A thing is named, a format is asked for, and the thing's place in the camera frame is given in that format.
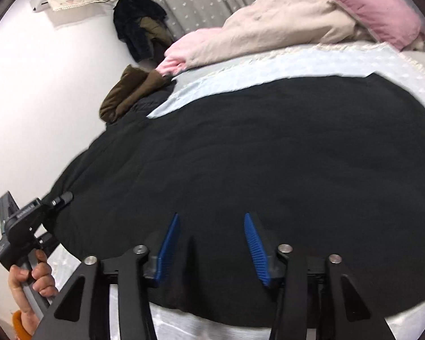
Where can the dark clothes hanging on wall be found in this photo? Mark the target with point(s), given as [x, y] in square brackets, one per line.
[141, 25]

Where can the pink velvet pillow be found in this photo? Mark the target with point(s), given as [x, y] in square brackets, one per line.
[390, 21]

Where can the orange left sleeve cuff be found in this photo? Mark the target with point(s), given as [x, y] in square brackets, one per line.
[25, 325]

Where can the left hand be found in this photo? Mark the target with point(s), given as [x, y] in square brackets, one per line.
[44, 283]

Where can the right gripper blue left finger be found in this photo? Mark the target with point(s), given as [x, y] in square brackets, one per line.
[162, 245]

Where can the light blue fringed bedspread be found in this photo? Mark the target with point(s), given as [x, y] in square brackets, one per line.
[304, 70]

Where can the folded brown garment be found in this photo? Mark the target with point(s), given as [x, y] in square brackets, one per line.
[134, 84]

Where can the large black coat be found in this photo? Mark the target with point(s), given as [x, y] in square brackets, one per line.
[255, 191]

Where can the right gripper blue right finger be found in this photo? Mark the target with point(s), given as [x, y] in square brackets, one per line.
[263, 247]

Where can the beige pink duvet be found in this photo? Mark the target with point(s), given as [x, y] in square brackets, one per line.
[263, 26]

